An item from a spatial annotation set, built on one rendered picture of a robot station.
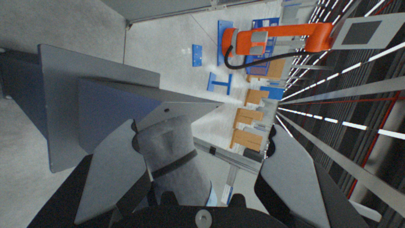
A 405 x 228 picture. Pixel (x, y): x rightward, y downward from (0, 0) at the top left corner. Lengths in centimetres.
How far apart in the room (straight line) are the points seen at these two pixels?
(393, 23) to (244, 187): 319
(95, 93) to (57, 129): 15
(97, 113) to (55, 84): 12
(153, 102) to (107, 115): 14
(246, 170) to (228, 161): 18
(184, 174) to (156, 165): 6
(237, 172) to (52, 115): 128
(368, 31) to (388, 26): 17
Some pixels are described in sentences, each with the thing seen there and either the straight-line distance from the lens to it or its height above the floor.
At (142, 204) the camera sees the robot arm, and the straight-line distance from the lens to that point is 30.
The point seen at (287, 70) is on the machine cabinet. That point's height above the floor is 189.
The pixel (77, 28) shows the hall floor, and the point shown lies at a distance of 151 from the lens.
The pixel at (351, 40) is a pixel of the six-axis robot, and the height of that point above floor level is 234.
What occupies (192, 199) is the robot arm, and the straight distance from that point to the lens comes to 29.
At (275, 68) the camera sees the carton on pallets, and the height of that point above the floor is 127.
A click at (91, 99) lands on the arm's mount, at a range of 37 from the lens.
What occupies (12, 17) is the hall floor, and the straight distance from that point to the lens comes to 145.
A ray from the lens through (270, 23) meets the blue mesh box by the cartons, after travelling 642.
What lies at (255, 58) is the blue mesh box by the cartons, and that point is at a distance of 599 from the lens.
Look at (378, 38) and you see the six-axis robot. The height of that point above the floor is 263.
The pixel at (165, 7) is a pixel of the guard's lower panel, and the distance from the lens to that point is 120.
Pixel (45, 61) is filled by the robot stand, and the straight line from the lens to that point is 43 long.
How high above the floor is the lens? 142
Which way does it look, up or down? 27 degrees down
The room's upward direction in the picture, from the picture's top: 106 degrees clockwise
